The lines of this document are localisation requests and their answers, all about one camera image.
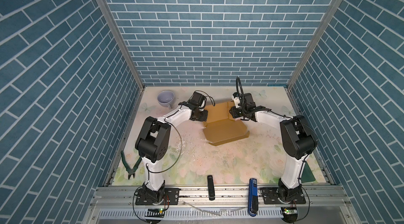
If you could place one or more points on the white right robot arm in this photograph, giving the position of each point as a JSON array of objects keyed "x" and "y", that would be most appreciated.
[{"x": 297, "y": 138}]

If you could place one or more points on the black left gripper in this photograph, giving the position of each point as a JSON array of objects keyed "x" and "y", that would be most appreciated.
[{"x": 204, "y": 117}]

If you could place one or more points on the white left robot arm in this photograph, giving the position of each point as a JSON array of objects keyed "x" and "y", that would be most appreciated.
[{"x": 153, "y": 140}]

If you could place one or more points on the lavender ceramic cup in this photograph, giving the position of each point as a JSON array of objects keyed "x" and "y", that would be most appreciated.
[{"x": 166, "y": 99}]

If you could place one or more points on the aluminium front rail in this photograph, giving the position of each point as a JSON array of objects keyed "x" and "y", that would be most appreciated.
[{"x": 325, "y": 204}]

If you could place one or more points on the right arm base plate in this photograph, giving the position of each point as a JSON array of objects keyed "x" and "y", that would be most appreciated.
[{"x": 275, "y": 195}]

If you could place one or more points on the aluminium right corner post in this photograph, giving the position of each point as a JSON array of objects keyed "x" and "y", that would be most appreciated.
[{"x": 325, "y": 21}]

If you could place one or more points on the aluminium corner post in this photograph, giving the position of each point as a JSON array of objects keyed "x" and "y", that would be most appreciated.
[
  {"x": 105, "y": 10},
  {"x": 325, "y": 21}
]

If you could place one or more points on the green rectangular block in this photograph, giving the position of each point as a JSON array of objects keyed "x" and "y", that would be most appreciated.
[{"x": 307, "y": 175}]

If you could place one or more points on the black marker pen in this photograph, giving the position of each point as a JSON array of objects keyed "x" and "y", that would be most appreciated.
[{"x": 211, "y": 188}]

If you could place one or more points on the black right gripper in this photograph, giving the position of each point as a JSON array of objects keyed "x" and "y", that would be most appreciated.
[{"x": 232, "y": 113}]

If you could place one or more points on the controller board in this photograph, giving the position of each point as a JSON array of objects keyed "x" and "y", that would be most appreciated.
[
  {"x": 289, "y": 211},
  {"x": 155, "y": 213}
]

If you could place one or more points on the aluminium left corner post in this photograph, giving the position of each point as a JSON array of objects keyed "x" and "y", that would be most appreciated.
[{"x": 105, "y": 10}]

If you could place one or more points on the brown cardboard box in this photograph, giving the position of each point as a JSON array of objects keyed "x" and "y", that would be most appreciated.
[{"x": 220, "y": 127}]

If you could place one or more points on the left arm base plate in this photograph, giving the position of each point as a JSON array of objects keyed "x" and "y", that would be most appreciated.
[{"x": 172, "y": 194}]

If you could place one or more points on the right controller board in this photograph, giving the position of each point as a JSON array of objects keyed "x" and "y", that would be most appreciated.
[{"x": 289, "y": 211}]

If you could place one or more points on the left controller board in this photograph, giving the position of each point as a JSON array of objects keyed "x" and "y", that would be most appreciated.
[{"x": 155, "y": 213}]

